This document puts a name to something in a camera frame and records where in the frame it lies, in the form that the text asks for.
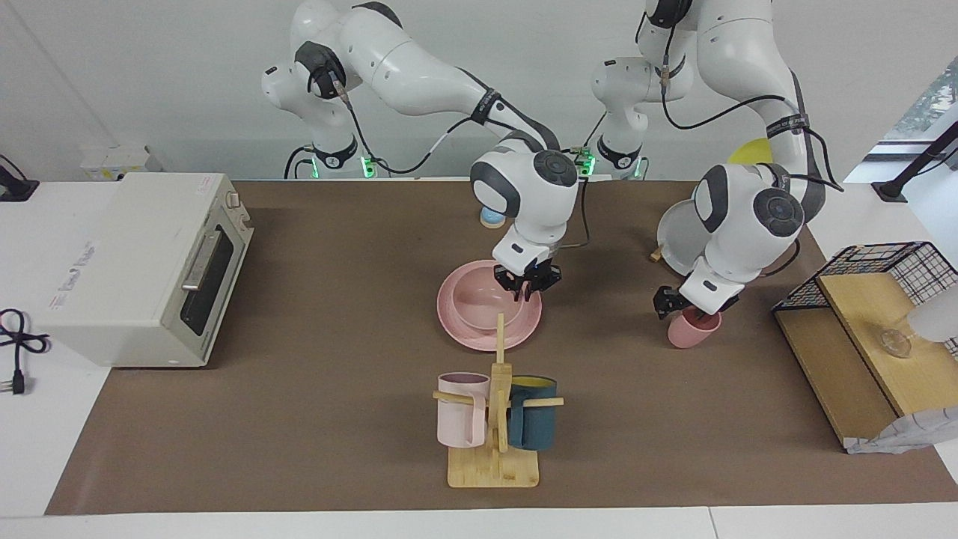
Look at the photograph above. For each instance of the light pink mug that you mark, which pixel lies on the light pink mug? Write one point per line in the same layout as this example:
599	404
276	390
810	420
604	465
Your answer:
456	423

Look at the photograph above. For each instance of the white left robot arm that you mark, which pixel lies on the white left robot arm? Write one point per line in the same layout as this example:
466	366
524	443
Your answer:
741	45

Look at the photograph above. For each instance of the black desk mount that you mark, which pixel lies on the black desk mount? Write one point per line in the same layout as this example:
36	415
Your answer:
16	191

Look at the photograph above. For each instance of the translucent white container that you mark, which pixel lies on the translucent white container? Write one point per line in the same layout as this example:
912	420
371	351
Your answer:
935	318

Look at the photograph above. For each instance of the black clamp stand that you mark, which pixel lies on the black clamp stand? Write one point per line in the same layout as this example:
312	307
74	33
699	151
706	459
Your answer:
917	161

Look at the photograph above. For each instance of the clear glass cup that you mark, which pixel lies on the clear glass cup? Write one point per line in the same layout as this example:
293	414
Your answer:
896	340

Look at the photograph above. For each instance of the white toaster oven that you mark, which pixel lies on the white toaster oven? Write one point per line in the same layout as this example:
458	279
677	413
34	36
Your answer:
120	269

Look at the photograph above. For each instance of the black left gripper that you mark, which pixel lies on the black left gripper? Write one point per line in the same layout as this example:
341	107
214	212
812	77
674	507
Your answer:
679	298

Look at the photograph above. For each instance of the wooden plate rack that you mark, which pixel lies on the wooden plate rack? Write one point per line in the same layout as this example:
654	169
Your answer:
656	254

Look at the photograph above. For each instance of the brown table mat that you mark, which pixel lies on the brown table mat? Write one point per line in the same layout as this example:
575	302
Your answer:
299	419

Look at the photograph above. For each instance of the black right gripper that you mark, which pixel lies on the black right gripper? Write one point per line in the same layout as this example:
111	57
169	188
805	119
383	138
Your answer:
528	275

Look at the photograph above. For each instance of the wooden mug rack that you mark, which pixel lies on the wooden mug rack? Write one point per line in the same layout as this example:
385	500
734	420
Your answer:
494	468

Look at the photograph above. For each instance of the white power box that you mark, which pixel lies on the white power box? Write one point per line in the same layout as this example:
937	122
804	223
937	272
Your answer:
112	161

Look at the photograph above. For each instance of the window with tree view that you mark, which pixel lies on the window with tree view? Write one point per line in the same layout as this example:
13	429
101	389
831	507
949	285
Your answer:
935	97

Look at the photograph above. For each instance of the pink plate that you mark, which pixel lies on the pink plate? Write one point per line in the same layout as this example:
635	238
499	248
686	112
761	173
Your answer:
449	318

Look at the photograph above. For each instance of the dark teal mug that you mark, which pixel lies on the dark teal mug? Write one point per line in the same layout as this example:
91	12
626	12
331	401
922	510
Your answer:
535	427

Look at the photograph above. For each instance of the small blue call bell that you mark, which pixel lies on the small blue call bell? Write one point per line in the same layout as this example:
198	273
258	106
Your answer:
490	219

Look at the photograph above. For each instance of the pink bowl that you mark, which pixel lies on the pink bowl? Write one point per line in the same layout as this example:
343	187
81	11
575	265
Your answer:
479	299

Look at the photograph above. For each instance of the white crumpled paper bag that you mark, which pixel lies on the white crumpled paper bag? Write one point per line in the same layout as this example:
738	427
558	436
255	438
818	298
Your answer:
909	434

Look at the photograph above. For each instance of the yellow plate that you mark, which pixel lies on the yellow plate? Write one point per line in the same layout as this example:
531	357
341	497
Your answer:
748	153

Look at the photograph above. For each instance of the grey plate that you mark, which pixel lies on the grey plate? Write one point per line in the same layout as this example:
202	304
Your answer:
677	236

